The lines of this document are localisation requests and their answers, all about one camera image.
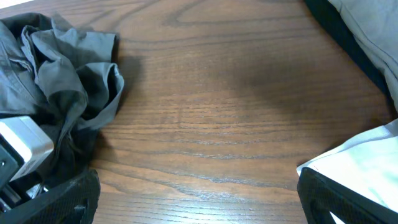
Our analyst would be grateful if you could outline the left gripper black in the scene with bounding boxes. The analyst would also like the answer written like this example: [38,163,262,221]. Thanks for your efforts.
[1,142,44,213]

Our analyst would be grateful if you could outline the khaki shorts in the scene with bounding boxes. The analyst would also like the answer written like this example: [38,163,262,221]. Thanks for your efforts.
[329,0,397,106]

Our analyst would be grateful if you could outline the grey shorts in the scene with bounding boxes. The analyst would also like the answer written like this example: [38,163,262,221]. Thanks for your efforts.
[1,13,124,187]

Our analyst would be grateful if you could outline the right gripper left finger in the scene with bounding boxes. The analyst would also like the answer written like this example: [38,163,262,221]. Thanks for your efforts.
[1,170,100,224]

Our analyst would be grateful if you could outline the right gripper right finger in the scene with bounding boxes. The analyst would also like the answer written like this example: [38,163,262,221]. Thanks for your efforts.
[297,167,397,224]

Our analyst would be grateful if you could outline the white garment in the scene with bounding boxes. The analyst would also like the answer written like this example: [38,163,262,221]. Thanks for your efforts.
[297,120,397,223]

